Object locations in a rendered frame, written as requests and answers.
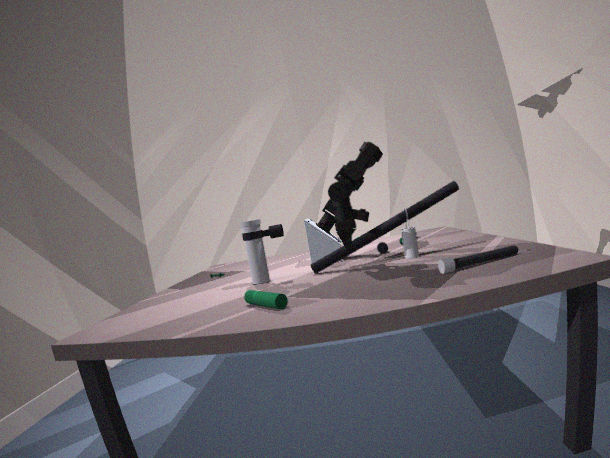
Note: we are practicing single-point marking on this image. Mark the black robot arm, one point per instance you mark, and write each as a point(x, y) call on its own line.
point(350, 180)

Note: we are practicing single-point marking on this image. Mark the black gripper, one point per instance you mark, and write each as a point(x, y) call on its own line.
point(344, 224)

